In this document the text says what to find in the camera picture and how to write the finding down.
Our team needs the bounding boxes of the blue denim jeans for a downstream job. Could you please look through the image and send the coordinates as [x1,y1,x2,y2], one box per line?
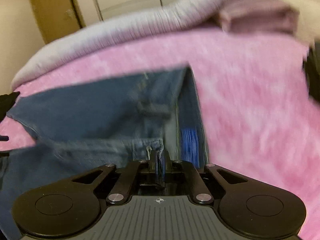
[1,66,208,239]

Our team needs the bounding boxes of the brown wooden door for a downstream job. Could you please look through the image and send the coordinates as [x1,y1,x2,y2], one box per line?
[29,0,81,44]

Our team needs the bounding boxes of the pink rose blanket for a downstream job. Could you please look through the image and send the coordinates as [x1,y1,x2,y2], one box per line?
[3,27,319,239]

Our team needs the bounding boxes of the white striped duvet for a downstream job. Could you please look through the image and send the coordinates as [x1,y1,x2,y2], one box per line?
[11,0,278,90]

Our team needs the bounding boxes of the folded pink pillowcase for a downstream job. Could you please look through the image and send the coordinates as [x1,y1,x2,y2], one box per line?
[216,0,299,34]

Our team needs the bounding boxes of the black garment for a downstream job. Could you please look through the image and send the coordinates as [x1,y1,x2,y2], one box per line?
[302,40,320,102]

